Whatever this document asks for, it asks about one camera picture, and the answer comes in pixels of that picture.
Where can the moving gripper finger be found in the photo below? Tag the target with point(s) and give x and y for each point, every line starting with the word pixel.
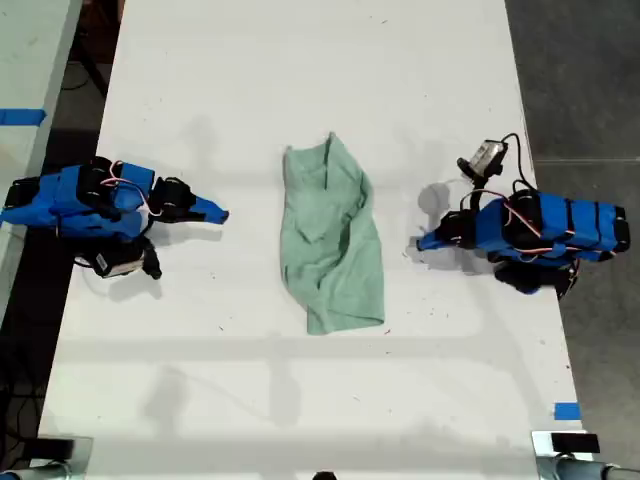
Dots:
pixel 190 216
pixel 440 243

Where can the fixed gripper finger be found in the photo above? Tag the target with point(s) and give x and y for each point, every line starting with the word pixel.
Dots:
pixel 437 235
pixel 212 209

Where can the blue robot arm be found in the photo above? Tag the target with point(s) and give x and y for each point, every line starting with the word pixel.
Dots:
pixel 575 222
pixel 65 197

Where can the pale green t-shirt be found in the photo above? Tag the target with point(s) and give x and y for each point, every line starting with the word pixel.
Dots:
pixel 335 250

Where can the long blue tape strip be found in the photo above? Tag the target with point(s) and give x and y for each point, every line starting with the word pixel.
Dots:
pixel 22 116

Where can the white side table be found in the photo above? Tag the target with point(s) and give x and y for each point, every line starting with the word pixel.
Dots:
pixel 30 60

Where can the short blue tape strip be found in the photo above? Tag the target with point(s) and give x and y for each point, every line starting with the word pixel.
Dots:
pixel 567 411

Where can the small black box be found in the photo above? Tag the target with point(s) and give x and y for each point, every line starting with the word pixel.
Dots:
pixel 56 448
pixel 574 442

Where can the black round object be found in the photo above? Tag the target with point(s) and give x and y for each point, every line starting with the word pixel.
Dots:
pixel 325 476

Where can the grey metal pipe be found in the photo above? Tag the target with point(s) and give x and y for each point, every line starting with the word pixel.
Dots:
pixel 35 472
pixel 595 471

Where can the black camera stalk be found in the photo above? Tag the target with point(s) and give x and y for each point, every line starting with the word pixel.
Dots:
pixel 482 184

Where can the silver black camera box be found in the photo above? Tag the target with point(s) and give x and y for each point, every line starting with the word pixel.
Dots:
pixel 486 156

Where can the black camera box white label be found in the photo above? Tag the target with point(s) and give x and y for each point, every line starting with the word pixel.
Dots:
pixel 115 262

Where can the metal table clamp bracket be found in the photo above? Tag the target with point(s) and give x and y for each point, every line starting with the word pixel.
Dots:
pixel 82 457
pixel 541 450

